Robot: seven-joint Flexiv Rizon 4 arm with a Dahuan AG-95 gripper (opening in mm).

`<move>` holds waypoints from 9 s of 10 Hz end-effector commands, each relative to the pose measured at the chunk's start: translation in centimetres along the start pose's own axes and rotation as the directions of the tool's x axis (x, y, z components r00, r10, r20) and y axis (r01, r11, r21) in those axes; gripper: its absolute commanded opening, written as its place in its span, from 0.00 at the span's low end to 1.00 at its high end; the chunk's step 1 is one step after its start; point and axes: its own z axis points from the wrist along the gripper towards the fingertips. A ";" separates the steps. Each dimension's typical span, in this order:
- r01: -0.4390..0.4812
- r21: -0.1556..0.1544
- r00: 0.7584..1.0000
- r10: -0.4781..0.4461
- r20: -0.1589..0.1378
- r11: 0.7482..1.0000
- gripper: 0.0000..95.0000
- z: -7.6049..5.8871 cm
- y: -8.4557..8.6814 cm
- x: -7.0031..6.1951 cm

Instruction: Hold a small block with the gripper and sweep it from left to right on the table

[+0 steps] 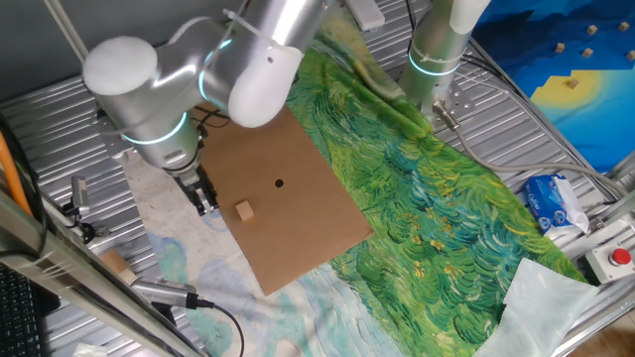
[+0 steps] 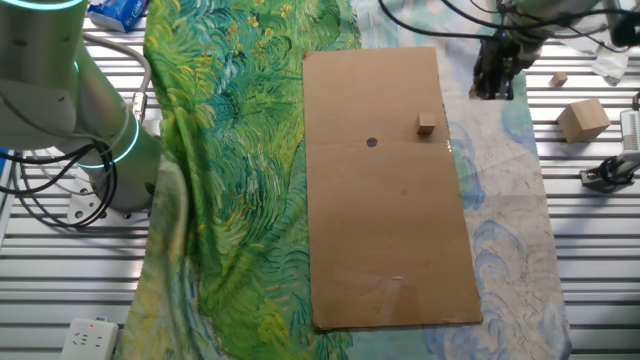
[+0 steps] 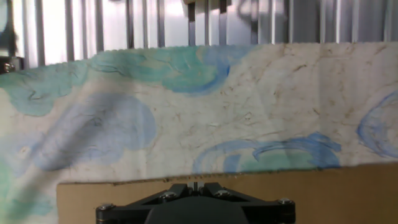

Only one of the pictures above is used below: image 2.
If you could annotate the white power strip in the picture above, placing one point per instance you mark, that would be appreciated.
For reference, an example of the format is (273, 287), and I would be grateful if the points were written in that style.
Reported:
(90, 342)

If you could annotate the crumpled white paper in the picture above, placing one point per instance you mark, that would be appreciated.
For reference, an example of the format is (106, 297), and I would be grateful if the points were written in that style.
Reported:
(612, 65)

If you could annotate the large wooden block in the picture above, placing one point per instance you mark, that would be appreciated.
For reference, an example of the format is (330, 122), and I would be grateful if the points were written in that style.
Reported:
(585, 122)

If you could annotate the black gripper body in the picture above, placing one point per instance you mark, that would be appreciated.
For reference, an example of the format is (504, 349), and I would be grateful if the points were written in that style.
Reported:
(502, 52)

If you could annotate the white ribbed device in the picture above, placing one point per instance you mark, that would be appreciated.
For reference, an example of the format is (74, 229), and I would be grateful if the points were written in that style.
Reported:
(631, 130)

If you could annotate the black metal clamp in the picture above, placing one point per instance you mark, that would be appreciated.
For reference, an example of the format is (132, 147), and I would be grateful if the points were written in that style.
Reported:
(595, 179)

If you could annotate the painted landscape print cloth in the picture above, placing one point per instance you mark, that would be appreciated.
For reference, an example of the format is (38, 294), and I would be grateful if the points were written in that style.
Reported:
(225, 150)

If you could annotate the blue tissue pack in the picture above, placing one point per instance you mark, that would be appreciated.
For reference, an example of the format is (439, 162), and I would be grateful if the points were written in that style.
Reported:
(117, 15)

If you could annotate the tiny wooden cube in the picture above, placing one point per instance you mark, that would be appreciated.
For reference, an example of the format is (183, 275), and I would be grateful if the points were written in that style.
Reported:
(560, 79)

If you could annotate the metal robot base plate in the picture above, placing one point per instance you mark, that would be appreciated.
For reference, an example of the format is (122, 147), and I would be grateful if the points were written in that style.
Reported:
(80, 210)

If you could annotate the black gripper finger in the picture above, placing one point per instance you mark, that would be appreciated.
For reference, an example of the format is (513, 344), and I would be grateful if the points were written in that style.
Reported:
(481, 80)
(504, 82)

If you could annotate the brown cardboard sheet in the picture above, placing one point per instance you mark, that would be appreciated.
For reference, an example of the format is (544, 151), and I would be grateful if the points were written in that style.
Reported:
(380, 225)

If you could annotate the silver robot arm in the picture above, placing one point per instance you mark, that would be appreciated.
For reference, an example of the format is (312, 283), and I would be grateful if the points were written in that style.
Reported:
(50, 100)

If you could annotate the small wooden block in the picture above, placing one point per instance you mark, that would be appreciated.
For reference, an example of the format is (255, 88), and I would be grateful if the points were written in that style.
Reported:
(426, 125)

